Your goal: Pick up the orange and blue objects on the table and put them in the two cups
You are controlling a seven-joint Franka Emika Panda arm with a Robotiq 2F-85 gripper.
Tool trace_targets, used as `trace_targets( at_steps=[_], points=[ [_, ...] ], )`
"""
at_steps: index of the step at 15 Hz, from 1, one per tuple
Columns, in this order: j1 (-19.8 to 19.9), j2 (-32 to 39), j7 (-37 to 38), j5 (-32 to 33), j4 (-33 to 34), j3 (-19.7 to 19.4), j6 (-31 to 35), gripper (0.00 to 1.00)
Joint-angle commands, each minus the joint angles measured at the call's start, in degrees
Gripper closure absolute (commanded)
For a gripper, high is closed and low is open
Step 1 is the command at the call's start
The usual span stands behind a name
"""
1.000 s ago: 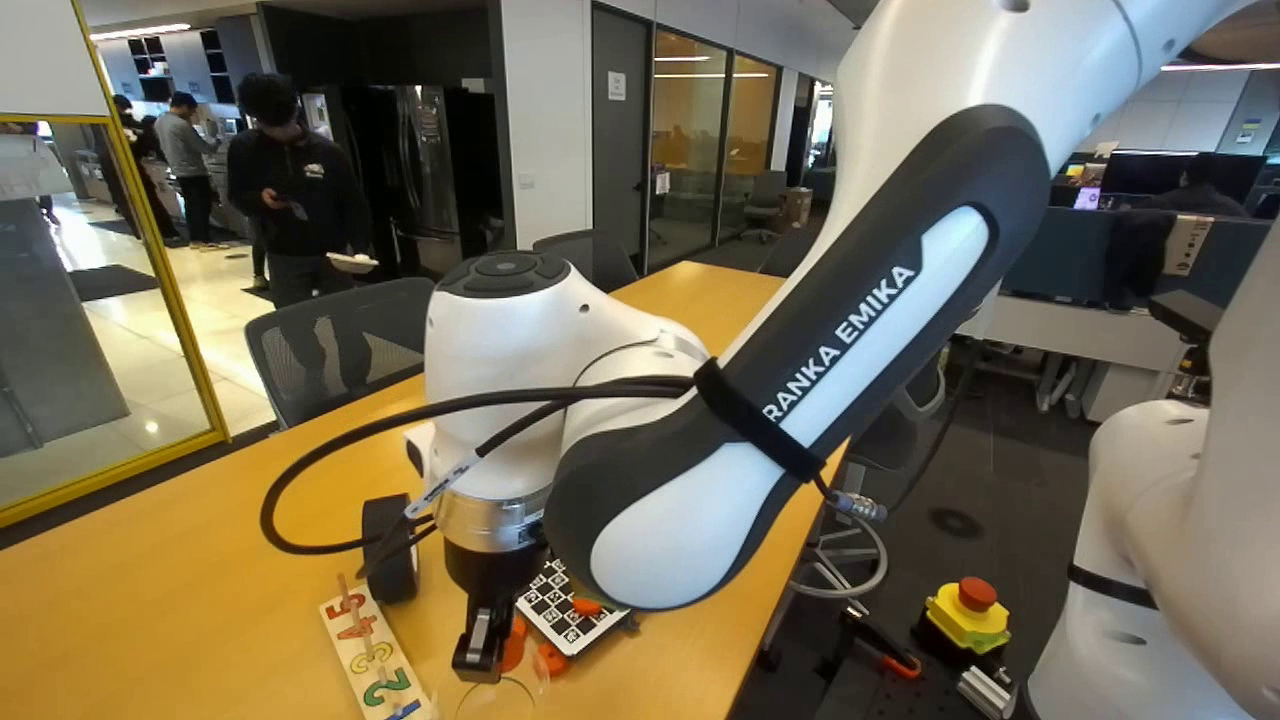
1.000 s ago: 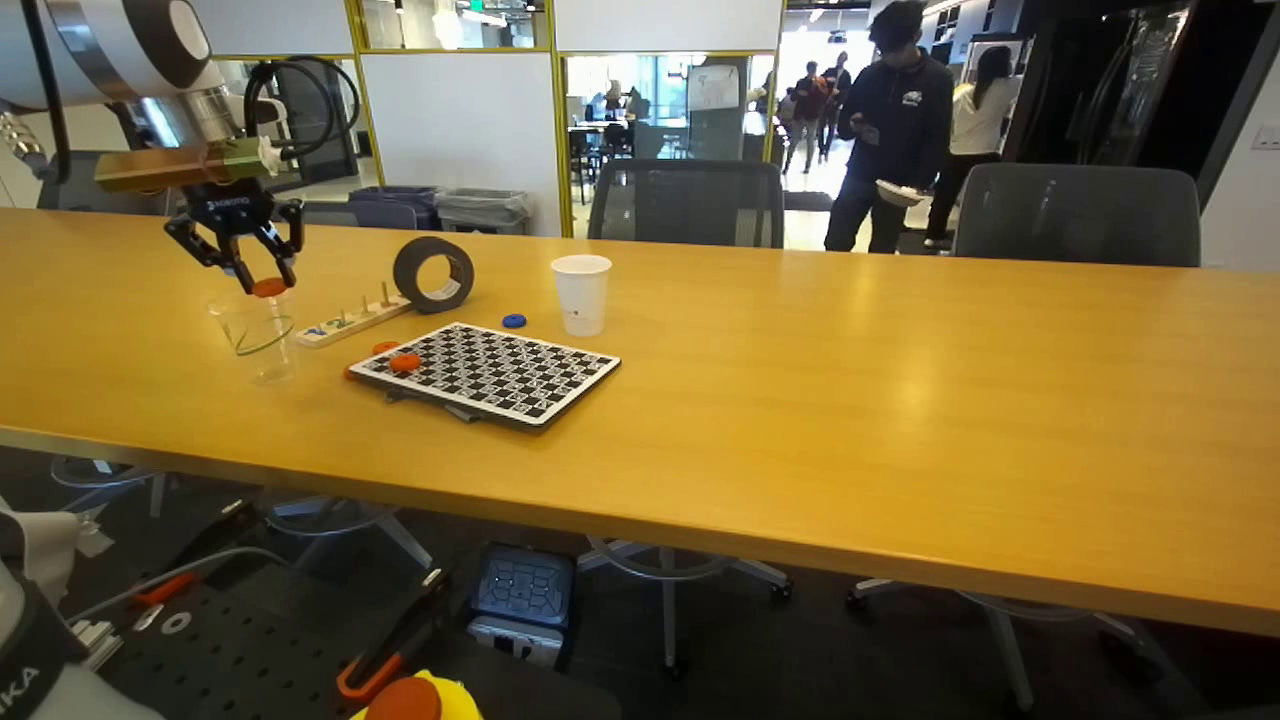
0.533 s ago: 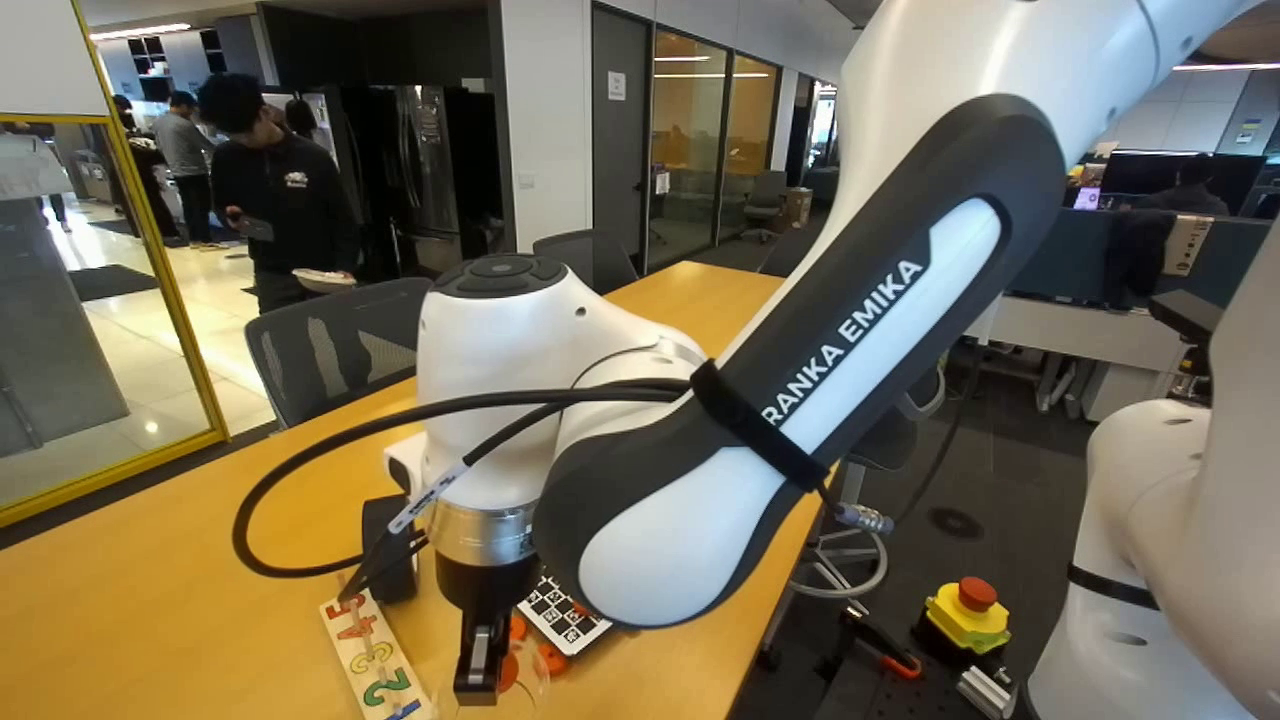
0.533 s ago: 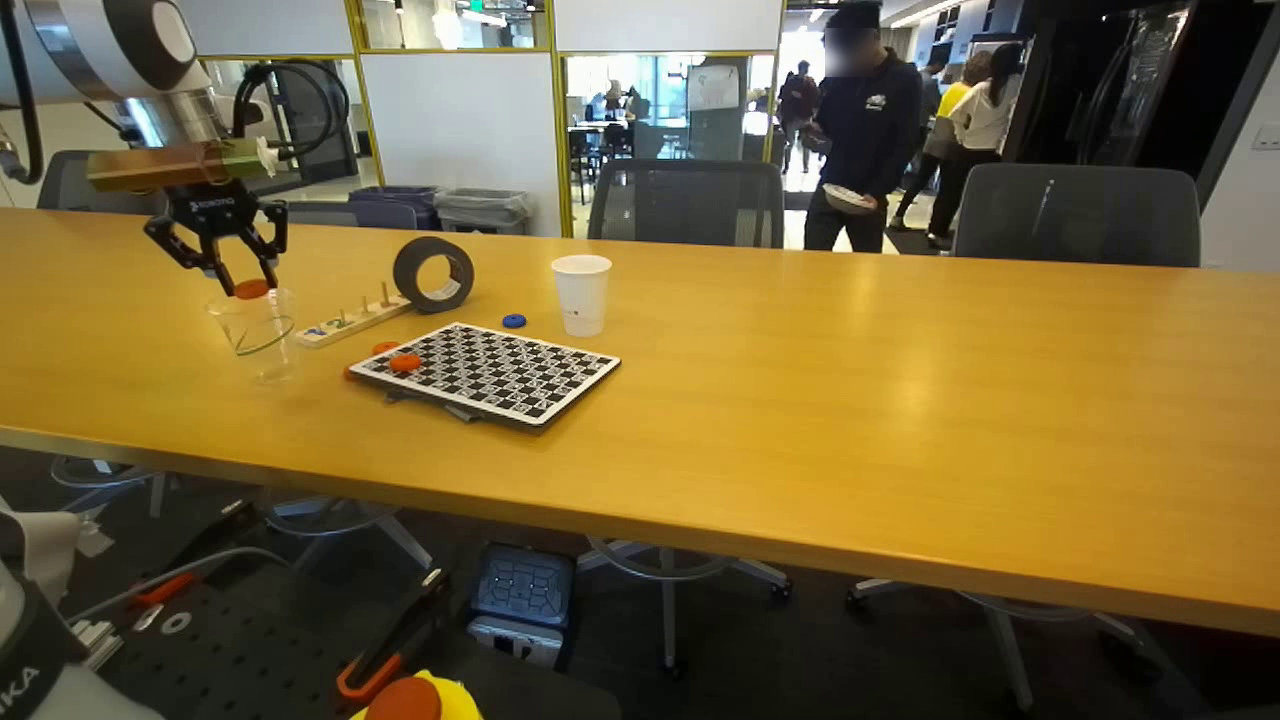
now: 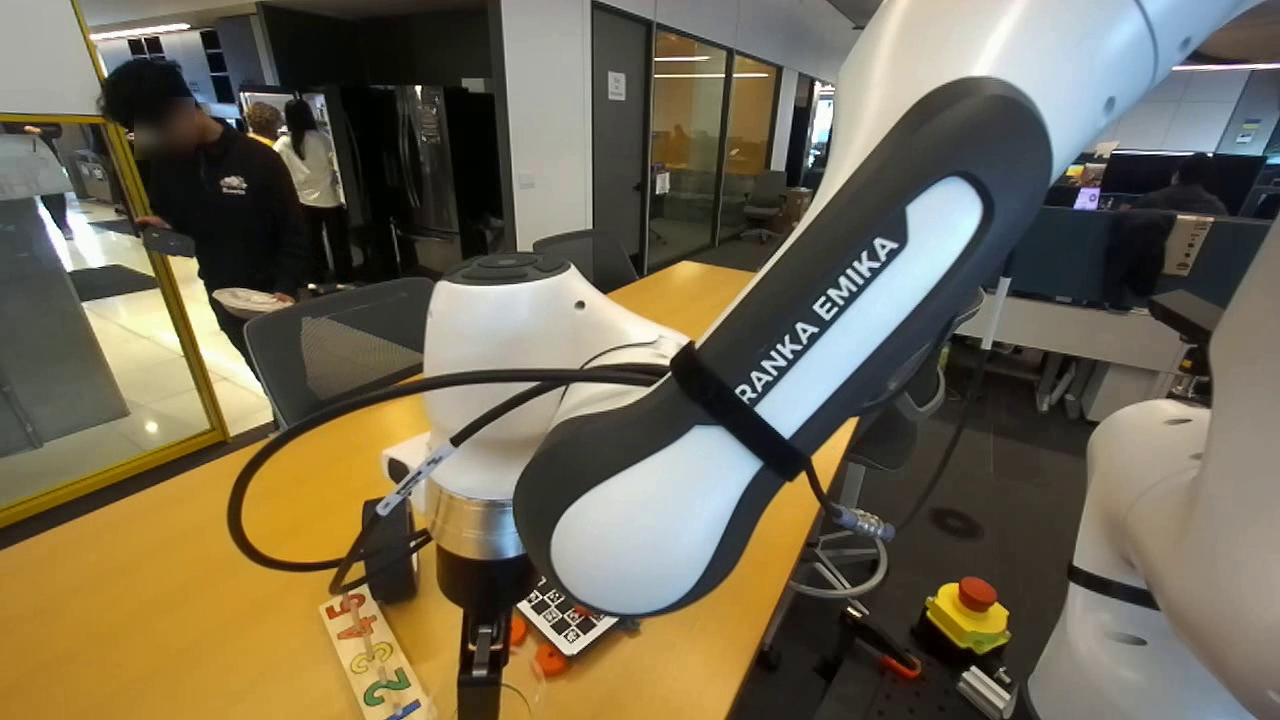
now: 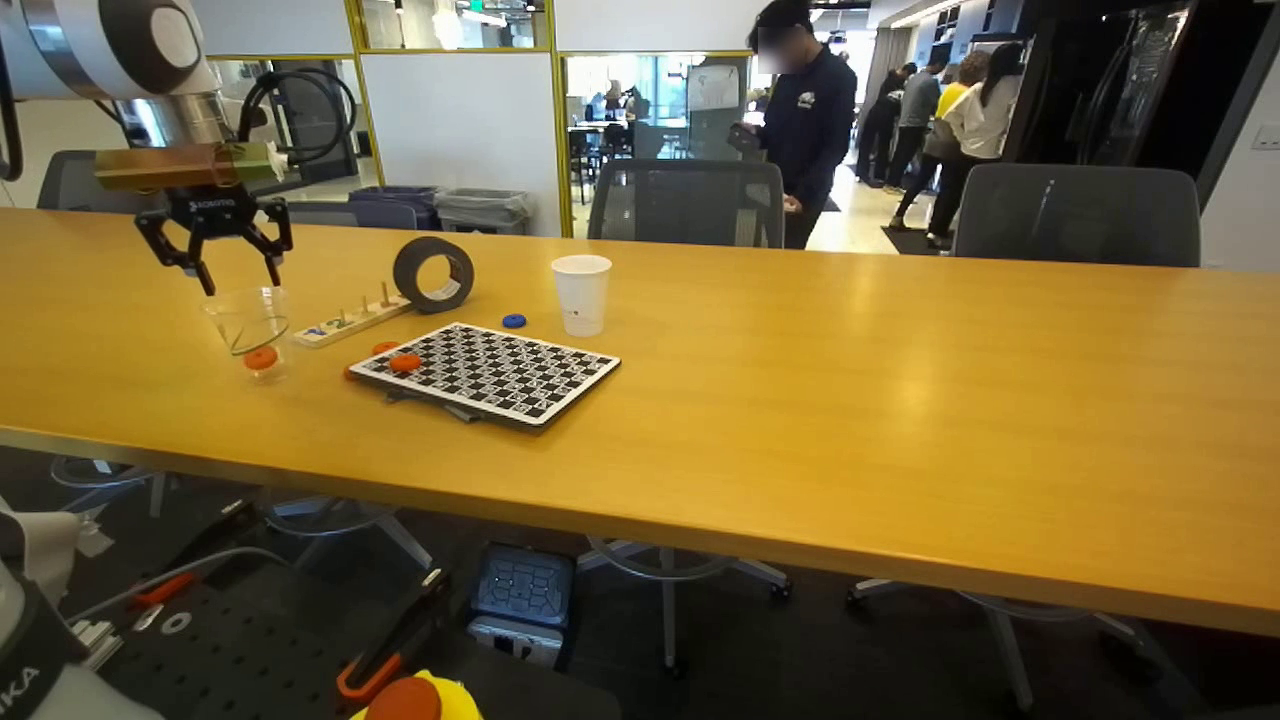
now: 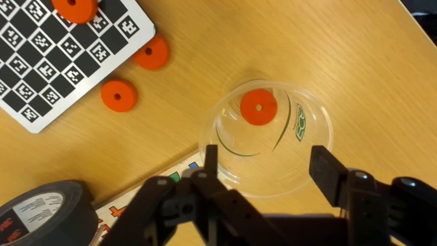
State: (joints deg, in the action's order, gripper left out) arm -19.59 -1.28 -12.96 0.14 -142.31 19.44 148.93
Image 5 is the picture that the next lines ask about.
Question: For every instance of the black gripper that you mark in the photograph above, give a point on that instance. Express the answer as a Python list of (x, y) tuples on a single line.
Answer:
[(484, 640)]

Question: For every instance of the orange disc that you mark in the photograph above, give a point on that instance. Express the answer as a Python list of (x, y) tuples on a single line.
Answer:
[(550, 662), (521, 632)]

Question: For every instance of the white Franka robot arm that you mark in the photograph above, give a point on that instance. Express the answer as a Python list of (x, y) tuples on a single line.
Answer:
[(855, 306)]

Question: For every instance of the checkered marker calibration board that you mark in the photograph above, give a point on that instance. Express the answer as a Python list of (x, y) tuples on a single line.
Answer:
[(564, 623)]

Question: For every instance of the colourful number puzzle board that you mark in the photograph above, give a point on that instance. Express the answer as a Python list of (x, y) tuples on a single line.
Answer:
[(378, 662)]

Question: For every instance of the black tape roll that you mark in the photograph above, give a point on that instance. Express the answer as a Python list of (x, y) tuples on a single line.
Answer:
[(390, 554)]

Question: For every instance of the black orange clamp tool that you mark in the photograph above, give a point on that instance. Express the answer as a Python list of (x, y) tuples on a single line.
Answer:
[(882, 654)]

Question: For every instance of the white plate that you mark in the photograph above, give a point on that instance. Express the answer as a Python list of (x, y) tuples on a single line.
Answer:
[(255, 300)]

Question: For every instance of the yellow red emergency stop button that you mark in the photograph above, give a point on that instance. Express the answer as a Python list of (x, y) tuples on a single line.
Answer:
[(968, 617)]

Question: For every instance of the grey metal box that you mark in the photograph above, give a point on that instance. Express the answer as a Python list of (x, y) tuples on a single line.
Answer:
[(985, 692)]

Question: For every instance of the black floor outlet cover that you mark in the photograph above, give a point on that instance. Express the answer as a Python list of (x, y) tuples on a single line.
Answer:
[(953, 523)]

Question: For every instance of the yellow framed glass partition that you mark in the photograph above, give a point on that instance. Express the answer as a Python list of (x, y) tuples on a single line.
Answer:
[(66, 385)]

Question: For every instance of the person in black shirt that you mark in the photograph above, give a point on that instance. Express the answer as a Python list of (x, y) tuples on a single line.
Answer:
[(220, 212)]

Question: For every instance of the person in white shirt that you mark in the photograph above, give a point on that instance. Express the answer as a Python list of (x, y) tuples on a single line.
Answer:
[(316, 164)]

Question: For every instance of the dark framed glass doors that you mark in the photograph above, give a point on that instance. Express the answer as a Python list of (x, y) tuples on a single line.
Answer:
[(685, 144)]

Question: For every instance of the white desk blue partition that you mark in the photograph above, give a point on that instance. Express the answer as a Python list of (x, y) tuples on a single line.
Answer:
[(1053, 324)]

